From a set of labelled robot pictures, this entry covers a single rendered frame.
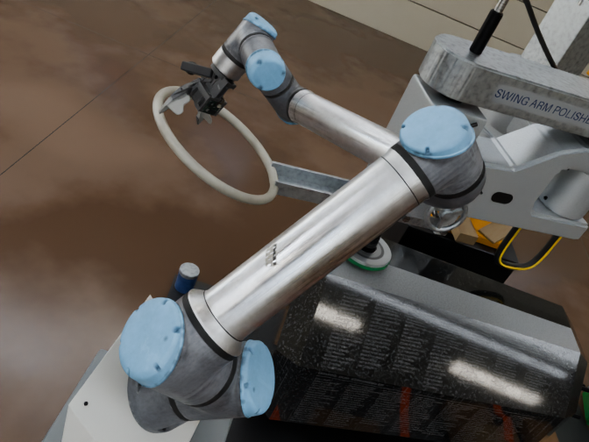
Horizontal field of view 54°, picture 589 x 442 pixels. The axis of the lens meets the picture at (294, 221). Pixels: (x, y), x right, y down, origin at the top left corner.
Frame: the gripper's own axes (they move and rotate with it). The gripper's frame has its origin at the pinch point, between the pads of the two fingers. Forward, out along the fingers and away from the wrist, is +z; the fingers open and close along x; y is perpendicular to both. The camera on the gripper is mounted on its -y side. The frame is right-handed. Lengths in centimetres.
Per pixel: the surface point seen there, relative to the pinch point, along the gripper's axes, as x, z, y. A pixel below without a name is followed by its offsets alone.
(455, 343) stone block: 101, 7, 84
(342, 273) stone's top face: 73, 18, 43
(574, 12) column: 139, -102, 2
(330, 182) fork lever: 63, -3, 18
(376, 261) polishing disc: 82, 8, 45
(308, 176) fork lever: 55, 0, 14
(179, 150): 0.2, 5.1, 8.0
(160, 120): -0.9, 4.8, -3.2
